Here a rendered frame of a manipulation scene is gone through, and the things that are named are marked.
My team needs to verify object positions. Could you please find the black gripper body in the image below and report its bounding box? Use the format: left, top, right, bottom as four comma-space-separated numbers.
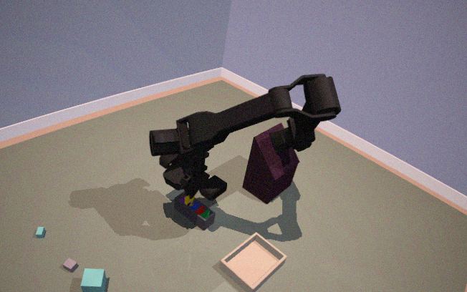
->
159, 152, 227, 200

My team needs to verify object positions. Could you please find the small pink block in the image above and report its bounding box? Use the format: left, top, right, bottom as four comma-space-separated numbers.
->
63, 258, 78, 273

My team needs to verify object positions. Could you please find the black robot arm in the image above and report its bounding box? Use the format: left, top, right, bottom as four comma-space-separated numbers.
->
150, 74, 341, 190

